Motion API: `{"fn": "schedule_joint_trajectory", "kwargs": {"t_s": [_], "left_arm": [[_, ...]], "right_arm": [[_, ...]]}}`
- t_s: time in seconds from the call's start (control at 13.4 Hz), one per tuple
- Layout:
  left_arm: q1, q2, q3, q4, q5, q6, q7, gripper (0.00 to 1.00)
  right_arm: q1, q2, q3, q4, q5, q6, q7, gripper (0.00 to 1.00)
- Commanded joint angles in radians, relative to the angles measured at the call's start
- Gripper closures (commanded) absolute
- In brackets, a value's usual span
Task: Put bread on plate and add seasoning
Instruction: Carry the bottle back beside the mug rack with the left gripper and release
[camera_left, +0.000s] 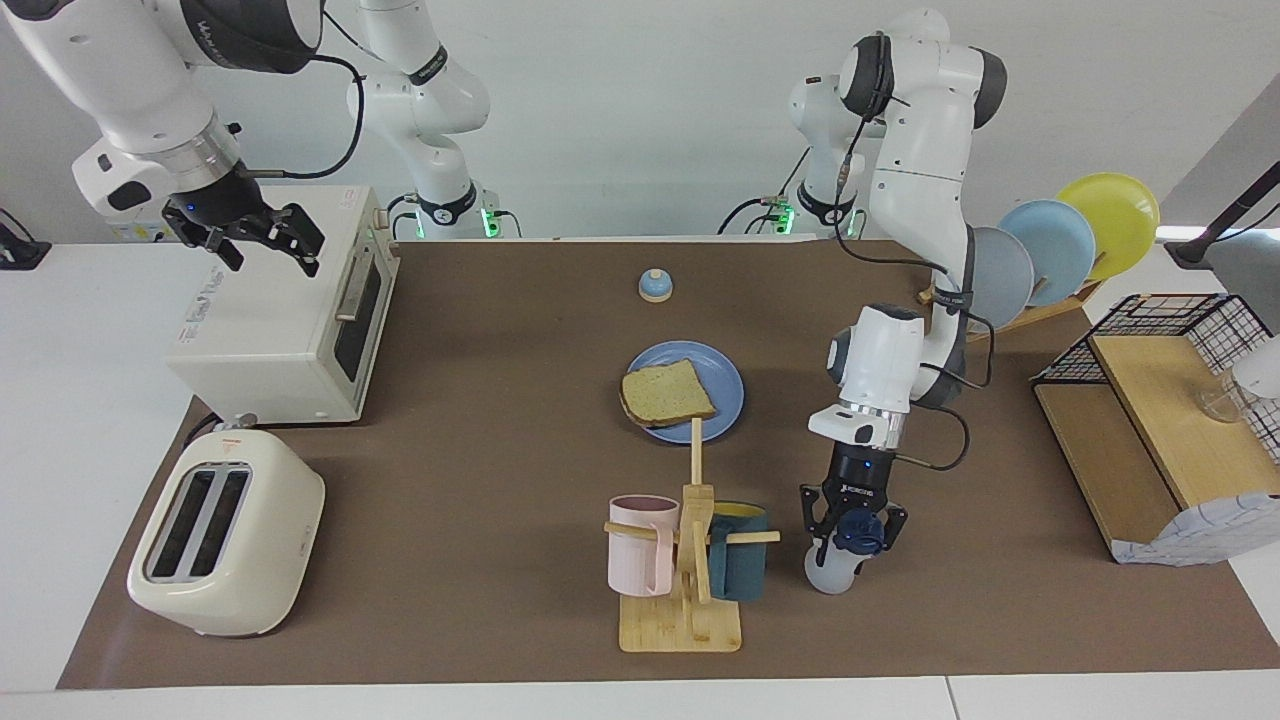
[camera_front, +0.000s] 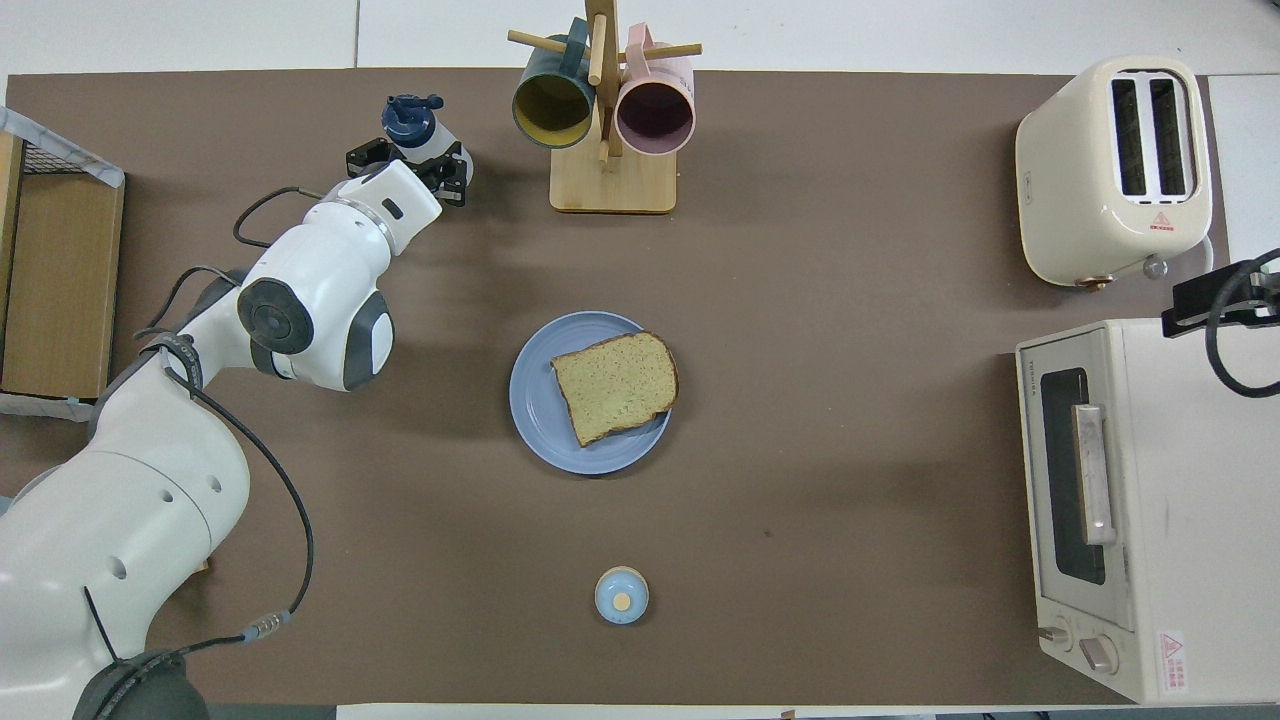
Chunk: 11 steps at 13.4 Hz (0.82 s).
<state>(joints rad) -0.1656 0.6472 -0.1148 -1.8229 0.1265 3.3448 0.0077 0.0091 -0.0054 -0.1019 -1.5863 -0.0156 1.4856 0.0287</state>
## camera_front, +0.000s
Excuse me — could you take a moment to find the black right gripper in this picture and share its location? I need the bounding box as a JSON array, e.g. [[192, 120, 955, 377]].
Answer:
[[1162, 262, 1280, 337]]

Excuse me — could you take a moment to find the squeeze bottle with navy cap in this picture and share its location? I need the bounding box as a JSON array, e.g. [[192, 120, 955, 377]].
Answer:
[[381, 94, 463, 181]]

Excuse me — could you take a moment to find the slice of brown bread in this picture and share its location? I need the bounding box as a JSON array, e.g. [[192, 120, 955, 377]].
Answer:
[[550, 331, 680, 448]]

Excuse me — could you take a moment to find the blue plate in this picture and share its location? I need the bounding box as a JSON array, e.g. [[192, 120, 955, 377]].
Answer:
[[509, 311, 674, 476]]

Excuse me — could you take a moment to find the dark green mug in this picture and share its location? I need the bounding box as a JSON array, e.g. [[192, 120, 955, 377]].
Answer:
[[512, 18, 598, 151]]

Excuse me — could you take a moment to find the wooden mug tree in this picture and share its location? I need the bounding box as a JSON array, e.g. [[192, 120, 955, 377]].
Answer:
[[507, 0, 703, 215]]

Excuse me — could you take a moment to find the white toaster oven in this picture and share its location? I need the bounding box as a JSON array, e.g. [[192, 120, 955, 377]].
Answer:
[[1015, 318, 1280, 705]]

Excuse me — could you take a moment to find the cream two-slot toaster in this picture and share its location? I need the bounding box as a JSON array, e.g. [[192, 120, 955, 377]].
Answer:
[[1015, 55, 1216, 291]]

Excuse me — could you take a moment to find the pink mug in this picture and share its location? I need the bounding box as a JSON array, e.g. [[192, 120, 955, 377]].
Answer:
[[614, 22, 696, 157]]

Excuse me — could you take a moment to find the marble patterned cloth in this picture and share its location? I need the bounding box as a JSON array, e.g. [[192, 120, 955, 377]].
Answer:
[[0, 105, 126, 189]]

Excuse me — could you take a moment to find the wooden shelf unit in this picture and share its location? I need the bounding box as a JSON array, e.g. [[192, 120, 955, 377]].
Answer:
[[0, 105, 126, 401]]

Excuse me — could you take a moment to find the crumpled white plastic sheet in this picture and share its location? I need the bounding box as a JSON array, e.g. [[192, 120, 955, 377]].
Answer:
[[0, 393, 96, 422]]

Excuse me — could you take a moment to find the brown table mat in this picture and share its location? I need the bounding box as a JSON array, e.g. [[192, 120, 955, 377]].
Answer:
[[0, 68, 1216, 707]]

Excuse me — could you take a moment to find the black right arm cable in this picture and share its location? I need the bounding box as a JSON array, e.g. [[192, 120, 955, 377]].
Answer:
[[1205, 247, 1280, 399]]

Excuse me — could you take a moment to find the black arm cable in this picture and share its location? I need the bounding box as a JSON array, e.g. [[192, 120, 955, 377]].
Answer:
[[80, 185, 326, 666], [1205, 247, 1280, 399]]

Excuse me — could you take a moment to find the black wire basket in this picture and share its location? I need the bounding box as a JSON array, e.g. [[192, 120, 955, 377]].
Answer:
[[20, 140, 81, 176]]

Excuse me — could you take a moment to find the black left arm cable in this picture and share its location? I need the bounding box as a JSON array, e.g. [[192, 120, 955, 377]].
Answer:
[[80, 185, 326, 666]]

